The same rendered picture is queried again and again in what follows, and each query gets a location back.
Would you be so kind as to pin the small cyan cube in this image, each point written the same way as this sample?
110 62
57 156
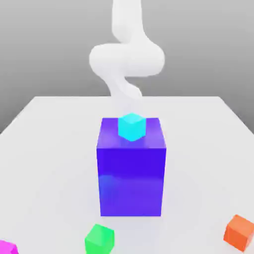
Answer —
132 129

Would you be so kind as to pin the small orange cube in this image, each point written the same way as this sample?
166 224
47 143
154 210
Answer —
239 233

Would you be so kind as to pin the small magenta cube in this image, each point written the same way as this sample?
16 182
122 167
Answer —
8 248

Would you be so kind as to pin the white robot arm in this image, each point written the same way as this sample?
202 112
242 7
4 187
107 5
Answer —
127 57

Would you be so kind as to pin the small green cube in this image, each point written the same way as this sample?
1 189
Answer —
99 239

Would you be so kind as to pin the large purple box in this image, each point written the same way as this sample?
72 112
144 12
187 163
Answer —
131 178

